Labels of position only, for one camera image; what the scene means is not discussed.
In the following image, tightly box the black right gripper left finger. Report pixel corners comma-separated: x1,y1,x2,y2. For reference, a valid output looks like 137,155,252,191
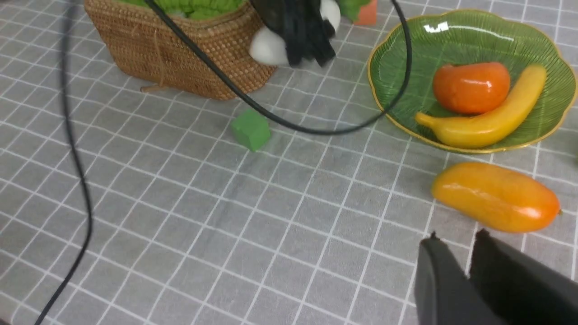
414,232,505,325

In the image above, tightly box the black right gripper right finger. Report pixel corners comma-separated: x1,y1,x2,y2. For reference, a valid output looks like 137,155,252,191
469,230,578,325

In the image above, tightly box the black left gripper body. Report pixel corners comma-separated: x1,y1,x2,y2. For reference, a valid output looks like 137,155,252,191
251,0,337,68

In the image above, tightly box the orange yellow mango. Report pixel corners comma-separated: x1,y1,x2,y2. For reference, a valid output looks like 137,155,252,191
431,161,562,233

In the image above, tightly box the yellow banana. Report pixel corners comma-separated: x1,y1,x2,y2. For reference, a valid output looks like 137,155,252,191
415,64,547,150

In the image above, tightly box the orange persimmon green leaf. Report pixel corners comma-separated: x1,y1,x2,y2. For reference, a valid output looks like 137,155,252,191
432,62,511,115

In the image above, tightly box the green foam cube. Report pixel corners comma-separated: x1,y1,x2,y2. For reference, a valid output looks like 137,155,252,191
231,109,271,152

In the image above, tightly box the green leaf-shaped glass plate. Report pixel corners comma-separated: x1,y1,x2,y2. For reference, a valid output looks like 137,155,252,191
386,9,577,154

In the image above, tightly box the woven rattan basket green lining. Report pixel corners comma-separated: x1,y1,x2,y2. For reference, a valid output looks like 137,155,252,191
84,0,276,100

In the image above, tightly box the grey checked tablecloth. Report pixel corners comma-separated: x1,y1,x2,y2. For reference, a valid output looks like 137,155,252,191
0,0,577,325

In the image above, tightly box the black cable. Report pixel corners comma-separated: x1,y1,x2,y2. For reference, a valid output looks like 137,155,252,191
144,0,412,136

